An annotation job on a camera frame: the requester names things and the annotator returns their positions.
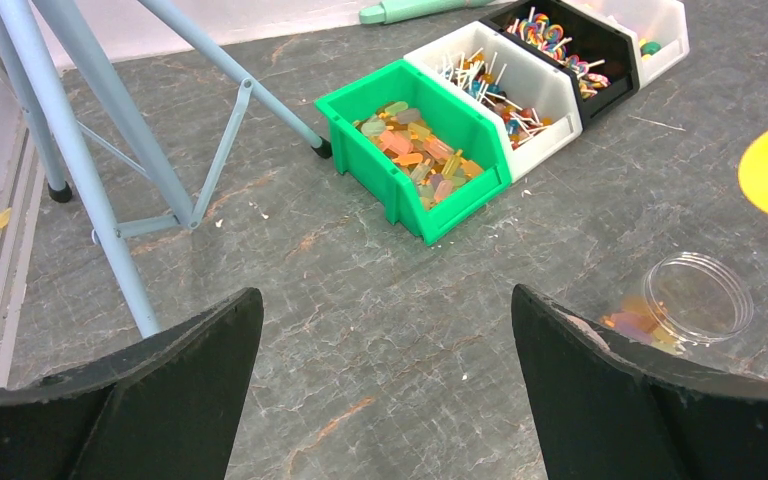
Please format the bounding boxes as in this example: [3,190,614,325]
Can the clear plastic jar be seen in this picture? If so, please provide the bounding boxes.
[598,252,754,356]

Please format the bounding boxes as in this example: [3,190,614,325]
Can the white candy bin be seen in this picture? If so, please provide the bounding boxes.
[567,0,690,88]

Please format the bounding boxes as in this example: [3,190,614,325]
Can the white lollipop bin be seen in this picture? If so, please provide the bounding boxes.
[404,21,583,182]

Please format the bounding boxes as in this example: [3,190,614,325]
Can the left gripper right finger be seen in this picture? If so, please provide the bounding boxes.
[511,284,768,479]

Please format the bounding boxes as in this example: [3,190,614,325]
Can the black lollipop bin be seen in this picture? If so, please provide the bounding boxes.
[480,0,640,129]

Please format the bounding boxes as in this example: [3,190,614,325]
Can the mint green cylindrical handle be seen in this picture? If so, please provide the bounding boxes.
[358,0,494,25]

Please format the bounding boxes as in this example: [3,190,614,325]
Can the green candy bin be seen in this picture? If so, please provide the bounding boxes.
[315,60,512,244]

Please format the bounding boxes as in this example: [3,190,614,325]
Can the light blue music stand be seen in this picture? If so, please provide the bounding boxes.
[0,1,332,338]

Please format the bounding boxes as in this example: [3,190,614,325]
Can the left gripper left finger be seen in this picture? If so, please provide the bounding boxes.
[0,288,264,479]

